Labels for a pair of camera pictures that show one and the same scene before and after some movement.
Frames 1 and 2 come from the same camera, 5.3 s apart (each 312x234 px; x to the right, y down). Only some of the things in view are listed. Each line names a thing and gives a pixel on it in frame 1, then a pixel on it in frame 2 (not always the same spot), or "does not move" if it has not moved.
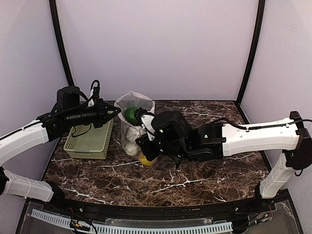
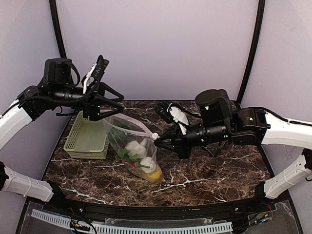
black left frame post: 52,7 does not move
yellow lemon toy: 144,161 -> 155,175
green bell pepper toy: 129,114 -> 123,124
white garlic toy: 132,133 -> 133,147
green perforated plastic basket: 85,142 does not move
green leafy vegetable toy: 132,149 -> 123,152
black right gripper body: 144,145 -> 180,142
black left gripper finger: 109,117 -> 98,101
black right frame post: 253,49 does not move
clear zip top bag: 126,107 -> 134,146
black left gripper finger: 112,107 -> 103,87
